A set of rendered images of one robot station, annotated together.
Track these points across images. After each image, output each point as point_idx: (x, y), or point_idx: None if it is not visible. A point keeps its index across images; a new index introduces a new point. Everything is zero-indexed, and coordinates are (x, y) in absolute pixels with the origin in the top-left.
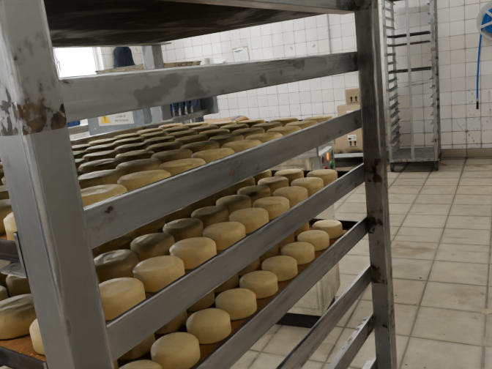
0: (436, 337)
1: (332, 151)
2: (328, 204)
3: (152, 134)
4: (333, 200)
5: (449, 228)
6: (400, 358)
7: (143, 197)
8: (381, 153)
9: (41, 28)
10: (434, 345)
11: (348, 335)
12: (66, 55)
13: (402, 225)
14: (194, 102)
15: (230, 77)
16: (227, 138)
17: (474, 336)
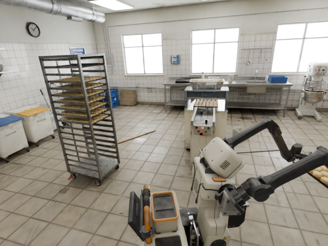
0: (191, 197)
1: (209, 127)
2: (80, 117)
3: (93, 103)
4: (81, 117)
5: (323, 215)
6: (177, 189)
7: (59, 108)
8: (87, 116)
9: (50, 99)
10: (186, 196)
11: (189, 179)
12: (310, 49)
13: (313, 195)
14: (220, 94)
15: (65, 102)
16: (80, 107)
17: (193, 207)
